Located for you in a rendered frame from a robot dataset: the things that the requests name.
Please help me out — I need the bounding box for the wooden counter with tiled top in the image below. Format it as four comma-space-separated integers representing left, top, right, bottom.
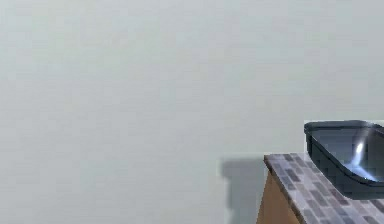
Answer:
255, 152, 384, 224

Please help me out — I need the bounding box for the black sink basin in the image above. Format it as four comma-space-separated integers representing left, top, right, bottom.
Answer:
303, 120, 384, 201

